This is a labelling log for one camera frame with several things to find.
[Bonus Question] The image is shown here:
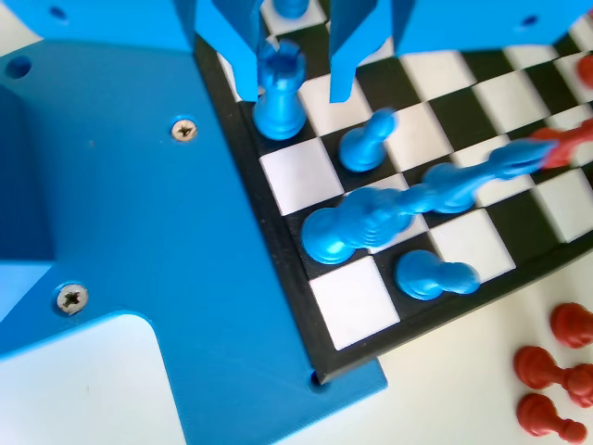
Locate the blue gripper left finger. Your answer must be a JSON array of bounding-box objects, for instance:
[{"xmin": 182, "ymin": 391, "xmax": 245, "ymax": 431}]
[{"xmin": 196, "ymin": 0, "xmax": 263, "ymax": 102}]

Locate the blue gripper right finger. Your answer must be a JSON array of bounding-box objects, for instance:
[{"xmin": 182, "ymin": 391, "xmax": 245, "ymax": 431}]
[{"xmin": 328, "ymin": 0, "xmax": 395, "ymax": 103}]

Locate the blue chess rook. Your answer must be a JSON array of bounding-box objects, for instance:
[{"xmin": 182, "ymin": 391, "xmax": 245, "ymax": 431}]
[{"xmin": 252, "ymin": 39, "xmax": 308, "ymax": 143}]

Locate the blue chess bishop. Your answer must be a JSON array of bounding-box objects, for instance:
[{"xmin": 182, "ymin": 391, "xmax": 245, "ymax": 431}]
[{"xmin": 423, "ymin": 137, "xmax": 560, "ymax": 217}]

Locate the blue chess king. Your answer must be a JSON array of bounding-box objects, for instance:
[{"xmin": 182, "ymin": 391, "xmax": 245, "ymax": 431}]
[{"xmin": 300, "ymin": 187, "xmax": 414, "ymax": 268}]

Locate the silver plate screw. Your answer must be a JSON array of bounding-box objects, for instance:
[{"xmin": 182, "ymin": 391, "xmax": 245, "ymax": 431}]
[
  {"xmin": 56, "ymin": 282, "xmax": 89, "ymax": 316},
  {"xmin": 170, "ymin": 119, "xmax": 199, "ymax": 144}
]

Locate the black white chessboard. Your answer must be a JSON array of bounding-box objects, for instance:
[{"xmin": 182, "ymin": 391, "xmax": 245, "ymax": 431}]
[{"xmin": 193, "ymin": 0, "xmax": 593, "ymax": 386}]

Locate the blue base plate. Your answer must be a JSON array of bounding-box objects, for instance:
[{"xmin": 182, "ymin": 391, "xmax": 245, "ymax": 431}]
[{"xmin": 0, "ymin": 39, "xmax": 389, "ymax": 445}]

